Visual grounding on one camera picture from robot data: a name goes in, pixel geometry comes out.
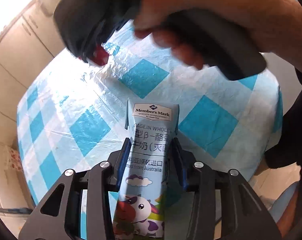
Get red snack wrapper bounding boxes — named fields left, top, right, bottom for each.
left=89, top=45, right=109, bottom=66

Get milk carton with cow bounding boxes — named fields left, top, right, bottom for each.
left=113, top=99, right=179, bottom=239

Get white lower kitchen cabinets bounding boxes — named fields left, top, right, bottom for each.
left=0, top=0, right=65, bottom=208

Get person right hand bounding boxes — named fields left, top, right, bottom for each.
left=134, top=0, right=302, bottom=80

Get blue checkered tablecloth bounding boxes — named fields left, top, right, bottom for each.
left=16, top=21, right=284, bottom=240

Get white floral waste basket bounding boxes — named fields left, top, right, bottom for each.
left=7, top=147, right=23, bottom=171

